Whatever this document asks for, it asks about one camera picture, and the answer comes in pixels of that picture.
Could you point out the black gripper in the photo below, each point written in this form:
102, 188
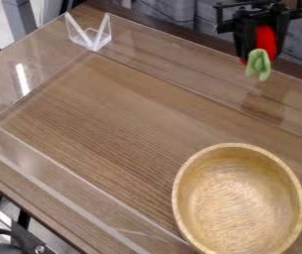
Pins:
240, 15

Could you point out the red plush strawberry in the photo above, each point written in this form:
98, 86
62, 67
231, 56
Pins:
263, 55

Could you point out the clear acrylic tray walls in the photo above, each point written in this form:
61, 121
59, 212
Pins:
101, 124

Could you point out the wooden bowl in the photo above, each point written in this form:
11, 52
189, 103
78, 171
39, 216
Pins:
237, 201

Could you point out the grey post top left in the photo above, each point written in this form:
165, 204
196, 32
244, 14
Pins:
20, 16

